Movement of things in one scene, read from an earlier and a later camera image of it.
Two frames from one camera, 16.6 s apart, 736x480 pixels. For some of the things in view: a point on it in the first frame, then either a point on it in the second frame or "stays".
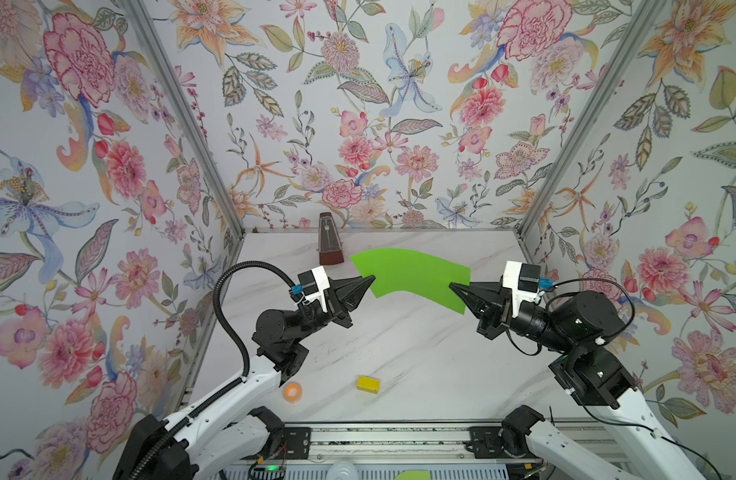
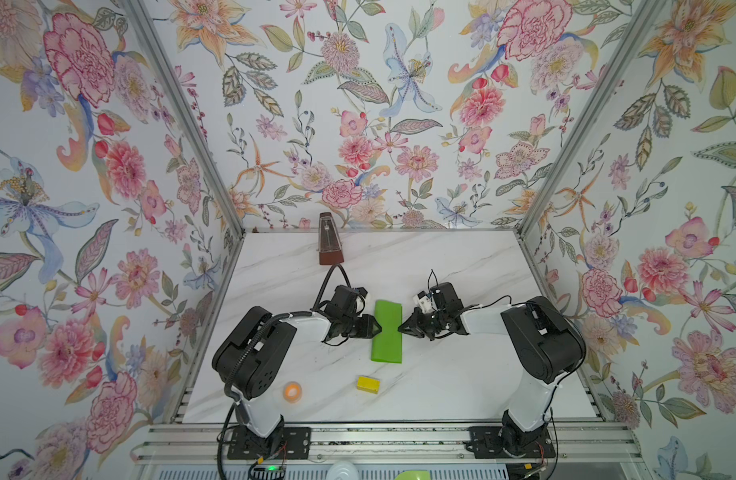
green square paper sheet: [408, 270] → [387, 344]
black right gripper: [494, 313] → [415, 321]
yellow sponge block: [368, 384] stays
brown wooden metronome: [330, 249] stays
